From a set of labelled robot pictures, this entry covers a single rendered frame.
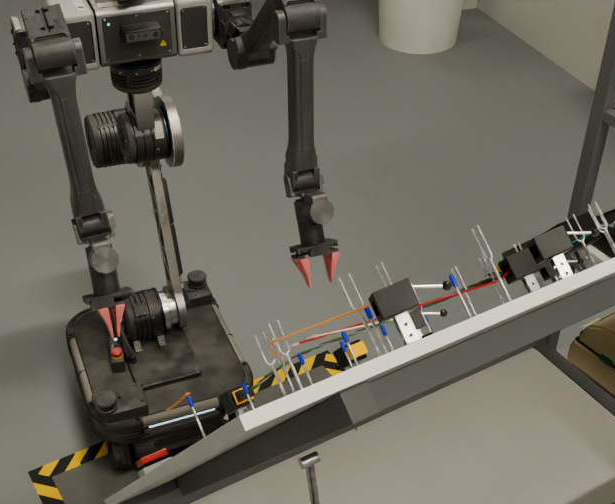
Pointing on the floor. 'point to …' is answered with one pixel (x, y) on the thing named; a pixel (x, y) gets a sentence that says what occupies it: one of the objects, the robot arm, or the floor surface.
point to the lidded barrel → (419, 25)
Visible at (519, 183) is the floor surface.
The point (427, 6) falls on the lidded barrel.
